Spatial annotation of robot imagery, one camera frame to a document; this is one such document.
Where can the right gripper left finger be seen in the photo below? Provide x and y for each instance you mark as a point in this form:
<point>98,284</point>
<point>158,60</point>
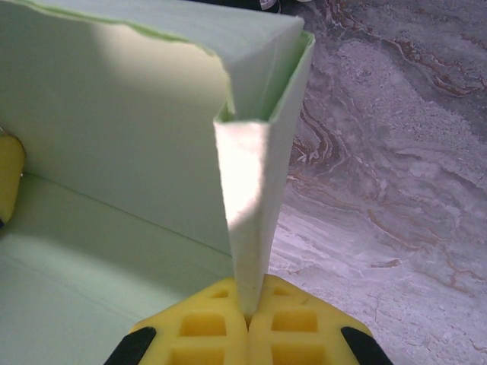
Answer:
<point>198,331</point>

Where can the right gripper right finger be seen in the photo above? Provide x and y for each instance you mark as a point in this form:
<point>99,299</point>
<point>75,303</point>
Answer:
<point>296,331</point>

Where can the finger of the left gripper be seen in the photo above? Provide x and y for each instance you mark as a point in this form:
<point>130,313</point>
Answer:
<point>9,175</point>

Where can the light green paper box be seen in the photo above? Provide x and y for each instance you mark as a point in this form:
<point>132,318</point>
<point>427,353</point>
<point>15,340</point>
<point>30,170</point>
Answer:
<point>114,133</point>

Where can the black hard case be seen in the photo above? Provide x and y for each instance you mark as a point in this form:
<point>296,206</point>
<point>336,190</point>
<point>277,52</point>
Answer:
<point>243,4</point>

